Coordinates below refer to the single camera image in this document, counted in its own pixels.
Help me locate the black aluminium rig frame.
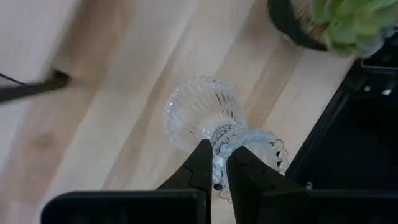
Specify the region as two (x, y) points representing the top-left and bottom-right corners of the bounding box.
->
(285, 58), (398, 191)

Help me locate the dark textured plant pot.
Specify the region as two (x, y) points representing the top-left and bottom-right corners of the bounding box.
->
(0, 68), (72, 104)

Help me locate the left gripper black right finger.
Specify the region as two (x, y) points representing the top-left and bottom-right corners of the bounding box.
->
(226, 145), (398, 224)

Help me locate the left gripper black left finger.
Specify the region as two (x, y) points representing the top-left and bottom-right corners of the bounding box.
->
(40, 139), (214, 224)

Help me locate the succulent plant in dark pot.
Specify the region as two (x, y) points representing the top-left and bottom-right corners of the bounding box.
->
(267, 0), (398, 59)

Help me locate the clear ribbed glass candle holder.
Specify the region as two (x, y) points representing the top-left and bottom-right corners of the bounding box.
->
(163, 75), (289, 205)

